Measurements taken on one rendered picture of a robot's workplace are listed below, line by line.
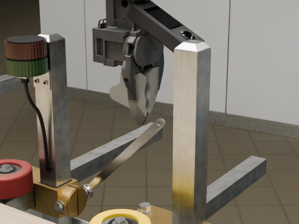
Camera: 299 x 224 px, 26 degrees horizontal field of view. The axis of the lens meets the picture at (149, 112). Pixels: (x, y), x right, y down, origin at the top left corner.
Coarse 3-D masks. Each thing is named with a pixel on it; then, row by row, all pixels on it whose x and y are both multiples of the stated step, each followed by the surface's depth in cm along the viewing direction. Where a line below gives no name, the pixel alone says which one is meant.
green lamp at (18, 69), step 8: (8, 64) 92; (16, 64) 91; (24, 64) 91; (32, 64) 91; (40, 64) 92; (8, 72) 92; (16, 72) 91; (24, 72) 91; (32, 72) 91; (40, 72) 92
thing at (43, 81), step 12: (12, 36) 94; (24, 36) 94; (36, 36) 94; (12, 60) 91; (24, 60) 91; (48, 72) 96; (24, 84) 94; (36, 84) 98; (48, 84) 96; (36, 108) 97; (48, 168) 101
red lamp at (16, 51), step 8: (8, 48) 91; (16, 48) 90; (24, 48) 90; (32, 48) 90; (40, 48) 91; (8, 56) 91; (16, 56) 91; (24, 56) 90; (32, 56) 91; (40, 56) 92
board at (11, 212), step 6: (0, 204) 89; (0, 210) 88; (6, 210) 88; (12, 210) 88; (18, 210) 88; (0, 216) 86; (6, 216) 86; (12, 216) 86; (18, 216) 86; (24, 216) 86; (30, 216) 86; (36, 216) 86; (0, 222) 85; (6, 222) 85; (12, 222) 85; (18, 222) 85; (24, 222) 85; (30, 222) 85; (36, 222) 85; (42, 222) 85; (48, 222) 85
